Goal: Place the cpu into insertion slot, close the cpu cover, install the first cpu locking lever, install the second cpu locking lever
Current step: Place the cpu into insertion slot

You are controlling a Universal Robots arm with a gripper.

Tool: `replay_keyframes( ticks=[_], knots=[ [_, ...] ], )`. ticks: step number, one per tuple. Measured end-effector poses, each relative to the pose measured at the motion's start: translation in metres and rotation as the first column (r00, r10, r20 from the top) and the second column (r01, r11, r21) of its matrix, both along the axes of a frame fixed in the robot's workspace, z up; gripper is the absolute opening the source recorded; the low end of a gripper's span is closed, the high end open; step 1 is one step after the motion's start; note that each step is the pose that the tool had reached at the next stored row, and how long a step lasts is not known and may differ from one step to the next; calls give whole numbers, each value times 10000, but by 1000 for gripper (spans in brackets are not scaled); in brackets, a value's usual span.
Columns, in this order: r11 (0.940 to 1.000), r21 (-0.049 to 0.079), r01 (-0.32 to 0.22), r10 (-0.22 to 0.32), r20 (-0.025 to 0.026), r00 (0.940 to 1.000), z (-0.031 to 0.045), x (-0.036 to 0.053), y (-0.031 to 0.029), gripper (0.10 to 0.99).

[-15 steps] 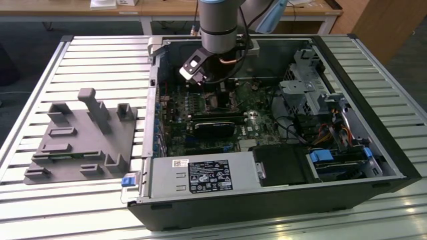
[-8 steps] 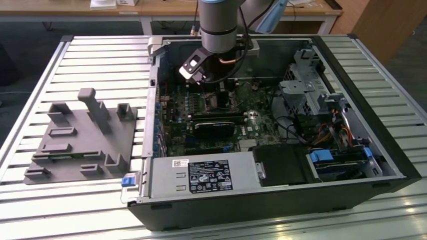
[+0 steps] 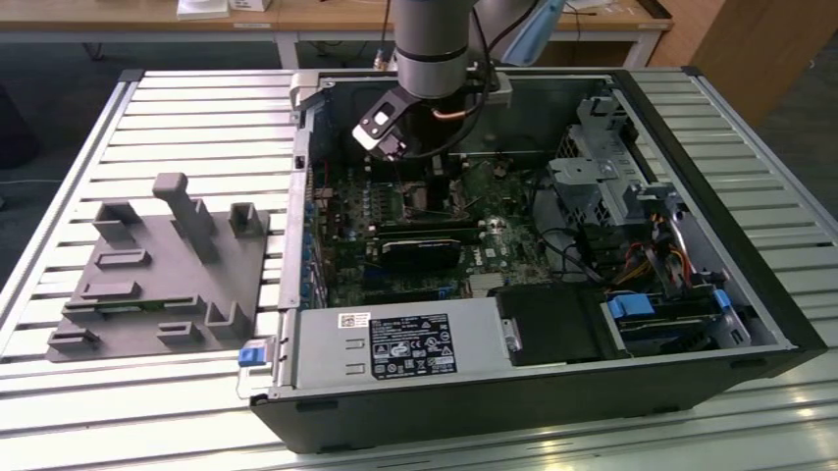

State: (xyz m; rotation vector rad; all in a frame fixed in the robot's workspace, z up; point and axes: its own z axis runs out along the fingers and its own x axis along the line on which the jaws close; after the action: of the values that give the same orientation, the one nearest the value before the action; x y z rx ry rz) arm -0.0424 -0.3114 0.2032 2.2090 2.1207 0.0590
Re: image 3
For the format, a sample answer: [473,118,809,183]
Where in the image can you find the black RAM slot bank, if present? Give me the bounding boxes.
[374,221,485,242]
[368,150,468,182]

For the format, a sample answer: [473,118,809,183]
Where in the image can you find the CPU socket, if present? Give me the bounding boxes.
[401,181,473,223]

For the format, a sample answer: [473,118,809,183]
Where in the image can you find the green motherboard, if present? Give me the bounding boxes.
[308,154,558,308]

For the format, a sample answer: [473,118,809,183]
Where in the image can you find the pale blue teach pendant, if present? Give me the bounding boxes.
[500,0,566,68]

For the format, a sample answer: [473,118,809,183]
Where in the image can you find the grey metal drive cage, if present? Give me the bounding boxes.
[545,94,684,228]

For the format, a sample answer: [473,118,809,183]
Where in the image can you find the small silver heatsink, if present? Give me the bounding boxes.
[469,272,512,296]

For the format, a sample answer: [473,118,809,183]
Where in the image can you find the black plastic air shroud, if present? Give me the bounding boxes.
[489,281,632,368]

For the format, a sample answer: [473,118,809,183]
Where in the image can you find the hard disk in blue carrier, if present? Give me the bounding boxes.
[602,290,731,355]

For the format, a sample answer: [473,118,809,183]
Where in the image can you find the silver power supply unit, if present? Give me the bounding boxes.
[286,295,517,394]

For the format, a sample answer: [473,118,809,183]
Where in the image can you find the wooden cabinet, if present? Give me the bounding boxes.
[655,0,838,128]

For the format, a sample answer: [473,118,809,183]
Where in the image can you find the grey parts rack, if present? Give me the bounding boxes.
[45,171,274,365]

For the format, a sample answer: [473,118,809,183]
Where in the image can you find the wooden desk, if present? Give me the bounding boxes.
[0,0,676,69]

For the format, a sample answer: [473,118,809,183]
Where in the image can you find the blue and silver case latch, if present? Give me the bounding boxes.
[236,337,276,399]

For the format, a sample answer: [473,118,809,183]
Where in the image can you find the black open PC case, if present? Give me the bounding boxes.
[248,66,828,455]

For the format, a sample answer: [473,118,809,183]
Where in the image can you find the green RAM stick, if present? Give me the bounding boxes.
[97,302,167,314]

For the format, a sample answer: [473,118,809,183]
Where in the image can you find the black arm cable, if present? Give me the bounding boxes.
[416,0,545,159]

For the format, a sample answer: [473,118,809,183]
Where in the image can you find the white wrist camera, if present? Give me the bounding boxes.
[352,87,422,162]

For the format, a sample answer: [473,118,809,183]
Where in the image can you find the coloured wire bundle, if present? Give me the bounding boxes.
[613,238,697,287]

